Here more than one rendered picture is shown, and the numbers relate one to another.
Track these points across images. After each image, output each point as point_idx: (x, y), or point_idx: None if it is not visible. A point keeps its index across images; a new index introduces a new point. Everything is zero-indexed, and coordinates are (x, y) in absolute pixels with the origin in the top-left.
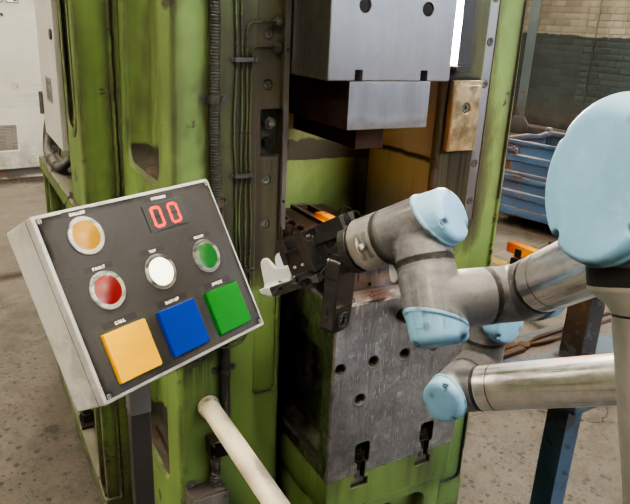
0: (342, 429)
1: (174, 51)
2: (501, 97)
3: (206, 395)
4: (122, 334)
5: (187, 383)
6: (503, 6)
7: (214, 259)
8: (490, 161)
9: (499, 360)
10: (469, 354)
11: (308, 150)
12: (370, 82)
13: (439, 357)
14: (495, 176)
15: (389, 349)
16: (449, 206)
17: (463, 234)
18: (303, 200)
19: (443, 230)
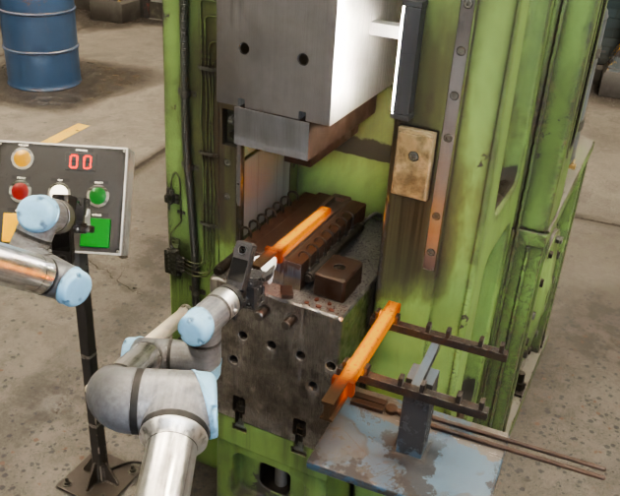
0: (220, 374)
1: (163, 54)
2: (475, 157)
3: (186, 303)
4: (14, 217)
5: (173, 287)
6: (475, 61)
7: (101, 200)
8: (461, 220)
9: (197, 359)
10: (179, 341)
11: (372, 151)
12: (251, 110)
13: (307, 368)
14: (468, 239)
15: (256, 334)
16: (29, 207)
17: (31, 227)
18: (364, 195)
19: (17, 218)
